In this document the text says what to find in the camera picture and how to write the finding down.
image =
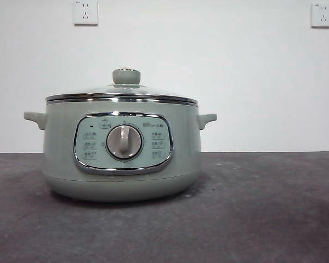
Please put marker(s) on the glass lid with green knob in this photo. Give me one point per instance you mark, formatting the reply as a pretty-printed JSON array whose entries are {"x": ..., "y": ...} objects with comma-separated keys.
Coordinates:
[{"x": 126, "y": 78}]

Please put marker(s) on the pale green electric cooking pot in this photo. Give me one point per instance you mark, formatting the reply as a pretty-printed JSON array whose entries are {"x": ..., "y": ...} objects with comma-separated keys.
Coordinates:
[{"x": 120, "y": 186}]

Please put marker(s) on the white wall socket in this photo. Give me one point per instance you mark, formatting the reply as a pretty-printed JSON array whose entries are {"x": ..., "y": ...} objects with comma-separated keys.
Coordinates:
[
  {"x": 322, "y": 15},
  {"x": 85, "y": 13}
]

